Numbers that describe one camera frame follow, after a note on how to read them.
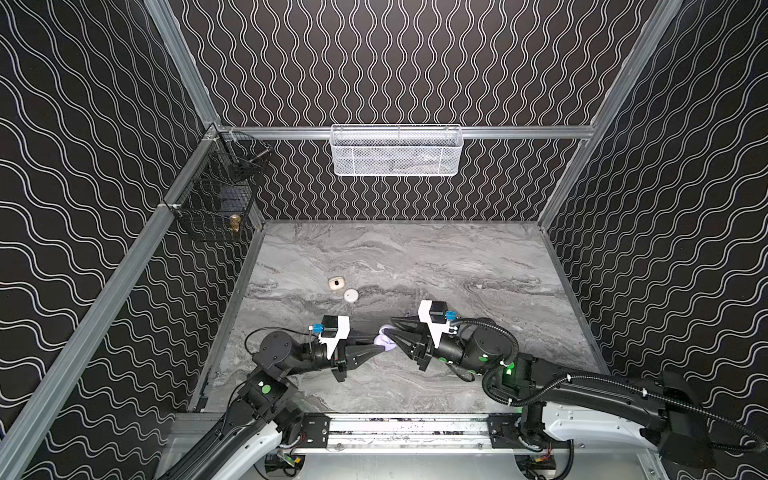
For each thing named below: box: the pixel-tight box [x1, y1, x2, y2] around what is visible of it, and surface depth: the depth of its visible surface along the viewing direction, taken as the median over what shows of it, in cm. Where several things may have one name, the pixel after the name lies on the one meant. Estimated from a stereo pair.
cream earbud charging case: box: [328, 276, 346, 291], surface depth 102 cm
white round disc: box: [344, 289, 359, 303], surface depth 100 cm
